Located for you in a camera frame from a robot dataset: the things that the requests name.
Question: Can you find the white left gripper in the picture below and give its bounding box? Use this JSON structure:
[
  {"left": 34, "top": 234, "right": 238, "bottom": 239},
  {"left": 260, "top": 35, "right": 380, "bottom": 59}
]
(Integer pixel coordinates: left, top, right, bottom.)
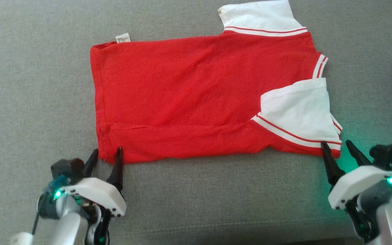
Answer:
[{"left": 59, "top": 147, "right": 127, "bottom": 218}]

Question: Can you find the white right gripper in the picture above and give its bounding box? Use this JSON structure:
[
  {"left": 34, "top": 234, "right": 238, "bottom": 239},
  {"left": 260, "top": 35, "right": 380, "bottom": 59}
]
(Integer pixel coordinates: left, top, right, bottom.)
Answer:
[{"left": 320, "top": 140, "right": 392, "bottom": 210}]

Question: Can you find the red shirt with white sleeves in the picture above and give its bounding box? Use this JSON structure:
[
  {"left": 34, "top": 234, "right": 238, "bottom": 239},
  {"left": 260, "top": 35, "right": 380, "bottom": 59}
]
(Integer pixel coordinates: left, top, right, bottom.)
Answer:
[{"left": 90, "top": 0, "right": 343, "bottom": 165}]

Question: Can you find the grey sofa seat cushion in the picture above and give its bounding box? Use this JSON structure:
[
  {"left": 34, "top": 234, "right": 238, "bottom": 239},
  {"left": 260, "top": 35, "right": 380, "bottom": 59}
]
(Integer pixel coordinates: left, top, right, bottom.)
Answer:
[{"left": 0, "top": 0, "right": 392, "bottom": 245}]

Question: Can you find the left cable with teal plug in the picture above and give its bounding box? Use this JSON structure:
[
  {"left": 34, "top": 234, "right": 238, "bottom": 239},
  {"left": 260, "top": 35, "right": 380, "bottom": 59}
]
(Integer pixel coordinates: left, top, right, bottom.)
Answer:
[{"left": 32, "top": 175, "right": 71, "bottom": 236}]

